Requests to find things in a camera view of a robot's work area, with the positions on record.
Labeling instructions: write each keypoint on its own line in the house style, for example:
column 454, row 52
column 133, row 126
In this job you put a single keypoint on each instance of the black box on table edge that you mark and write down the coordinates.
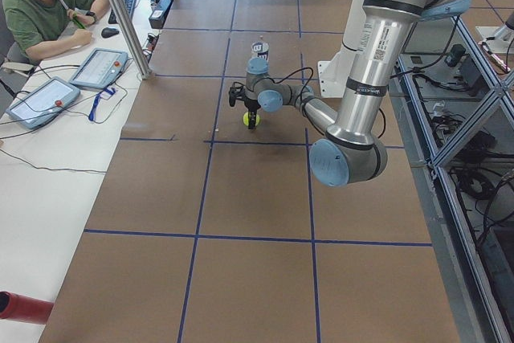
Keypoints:
column 159, row 14

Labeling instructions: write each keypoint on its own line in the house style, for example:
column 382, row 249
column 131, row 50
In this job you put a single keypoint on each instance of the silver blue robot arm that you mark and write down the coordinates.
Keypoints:
column 348, row 151

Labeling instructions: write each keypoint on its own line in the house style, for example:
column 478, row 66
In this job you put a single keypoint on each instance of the black computer mouse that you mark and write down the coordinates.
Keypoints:
column 109, row 32

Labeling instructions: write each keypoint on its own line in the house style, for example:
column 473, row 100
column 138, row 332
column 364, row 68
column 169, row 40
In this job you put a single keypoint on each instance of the aluminium frame post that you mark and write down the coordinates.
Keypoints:
column 131, row 38

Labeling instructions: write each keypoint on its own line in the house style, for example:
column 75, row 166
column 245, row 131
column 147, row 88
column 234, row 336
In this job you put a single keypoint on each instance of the red cylinder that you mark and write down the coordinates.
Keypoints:
column 15, row 307

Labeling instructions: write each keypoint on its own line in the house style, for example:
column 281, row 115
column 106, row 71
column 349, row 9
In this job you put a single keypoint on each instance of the person in green shirt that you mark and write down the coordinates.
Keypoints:
column 47, row 28

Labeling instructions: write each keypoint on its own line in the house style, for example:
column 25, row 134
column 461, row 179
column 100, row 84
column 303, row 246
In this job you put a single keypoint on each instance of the near teach pendant tablet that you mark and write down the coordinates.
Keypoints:
column 43, row 104

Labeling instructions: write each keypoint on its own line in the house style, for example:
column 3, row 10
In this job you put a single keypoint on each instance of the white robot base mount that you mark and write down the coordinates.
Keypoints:
column 333, row 73

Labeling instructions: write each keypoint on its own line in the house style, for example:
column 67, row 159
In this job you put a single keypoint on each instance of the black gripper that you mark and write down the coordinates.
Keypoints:
column 251, row 106

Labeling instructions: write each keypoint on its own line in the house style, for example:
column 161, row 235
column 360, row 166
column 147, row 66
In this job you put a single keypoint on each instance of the yellow tennis ball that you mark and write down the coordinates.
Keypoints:
column 251, row 118

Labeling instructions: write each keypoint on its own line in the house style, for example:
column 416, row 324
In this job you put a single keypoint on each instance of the teach pendant tablet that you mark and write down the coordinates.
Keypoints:
column 43, row 104
column 99, row 69

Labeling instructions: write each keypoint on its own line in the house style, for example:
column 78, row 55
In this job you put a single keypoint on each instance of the black keyboard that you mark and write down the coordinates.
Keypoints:
column 130, row 6

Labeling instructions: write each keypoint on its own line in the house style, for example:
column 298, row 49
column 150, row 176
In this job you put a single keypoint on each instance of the clear tennis ball can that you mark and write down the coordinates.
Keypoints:
column 260, row 49

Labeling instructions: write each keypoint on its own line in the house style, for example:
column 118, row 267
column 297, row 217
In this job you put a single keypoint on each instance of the far teach pendant tablet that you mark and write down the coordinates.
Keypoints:
column 99, row 69

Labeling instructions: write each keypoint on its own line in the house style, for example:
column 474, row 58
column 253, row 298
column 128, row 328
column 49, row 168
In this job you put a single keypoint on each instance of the aluminium frame rail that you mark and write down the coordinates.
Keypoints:
column 459, row 83

